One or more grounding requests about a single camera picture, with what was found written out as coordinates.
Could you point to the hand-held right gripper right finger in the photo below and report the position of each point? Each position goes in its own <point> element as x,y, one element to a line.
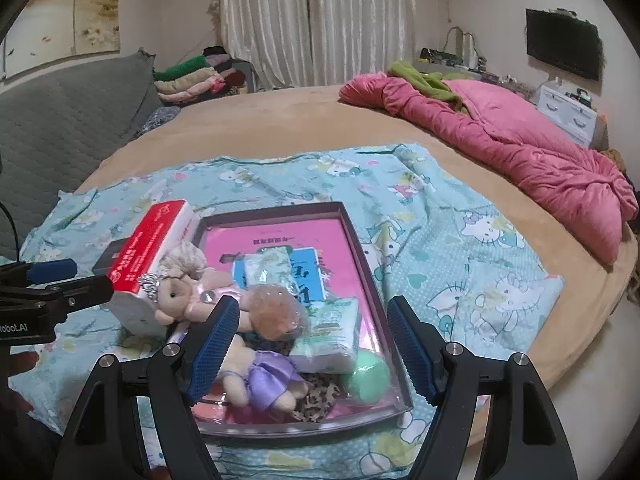
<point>410,355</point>

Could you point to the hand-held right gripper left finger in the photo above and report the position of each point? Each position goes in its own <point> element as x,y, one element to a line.
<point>212,345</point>

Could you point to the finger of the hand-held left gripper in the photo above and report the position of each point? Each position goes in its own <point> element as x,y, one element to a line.
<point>85,292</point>
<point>50,270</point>

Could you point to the mint green plastic capsule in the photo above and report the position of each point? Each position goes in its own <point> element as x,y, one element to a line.
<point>367,377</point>

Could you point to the plush bear with purple dress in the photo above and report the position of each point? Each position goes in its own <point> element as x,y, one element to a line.
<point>265,375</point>

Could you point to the plush bear with silver tiara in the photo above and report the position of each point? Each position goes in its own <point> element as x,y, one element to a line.
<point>172,297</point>

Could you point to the small white tissue pack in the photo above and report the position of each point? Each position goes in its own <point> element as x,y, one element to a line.
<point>267,267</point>
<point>327,335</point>

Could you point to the leopard print scrunchie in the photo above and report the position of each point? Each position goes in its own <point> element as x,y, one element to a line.
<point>320,400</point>

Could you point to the dark shallow box tray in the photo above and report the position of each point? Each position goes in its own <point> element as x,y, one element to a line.
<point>300,427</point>

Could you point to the person's left hand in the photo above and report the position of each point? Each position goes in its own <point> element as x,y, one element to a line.
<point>22,367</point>

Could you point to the black box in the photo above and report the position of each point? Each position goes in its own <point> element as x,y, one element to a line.
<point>107,260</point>

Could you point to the red tissue box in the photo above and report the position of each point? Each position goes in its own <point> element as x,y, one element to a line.
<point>145,240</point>

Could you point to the pink book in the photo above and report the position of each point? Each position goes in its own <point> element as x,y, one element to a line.
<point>225,240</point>

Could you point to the light blue printed blanket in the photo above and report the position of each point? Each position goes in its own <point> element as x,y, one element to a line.
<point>450,240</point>

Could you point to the grey quilted headboard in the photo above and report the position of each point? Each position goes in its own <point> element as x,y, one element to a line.
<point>65,135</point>

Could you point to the dark floral pillow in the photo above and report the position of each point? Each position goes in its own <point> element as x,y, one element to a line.
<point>160,117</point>

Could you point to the pile of folded clothes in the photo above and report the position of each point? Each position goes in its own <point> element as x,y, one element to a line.
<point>190,82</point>

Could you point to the pink quilt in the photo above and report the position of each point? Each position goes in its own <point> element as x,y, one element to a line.
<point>525,150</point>

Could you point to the round bed with tan sheet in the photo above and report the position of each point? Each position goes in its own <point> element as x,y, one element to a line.
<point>300,120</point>

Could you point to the green garment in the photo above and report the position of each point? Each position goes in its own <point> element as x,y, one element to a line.
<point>425,85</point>

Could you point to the white drawer cabinet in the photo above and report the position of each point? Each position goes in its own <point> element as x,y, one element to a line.
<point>565,110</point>

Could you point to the dark patterned box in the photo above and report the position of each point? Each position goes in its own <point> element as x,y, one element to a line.
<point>432,55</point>

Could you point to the white curtain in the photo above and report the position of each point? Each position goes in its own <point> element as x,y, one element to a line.
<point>300,20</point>

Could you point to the wall painting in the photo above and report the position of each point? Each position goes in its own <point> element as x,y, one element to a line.
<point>75,10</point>

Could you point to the black wall television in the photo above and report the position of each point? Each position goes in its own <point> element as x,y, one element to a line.
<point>562,45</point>

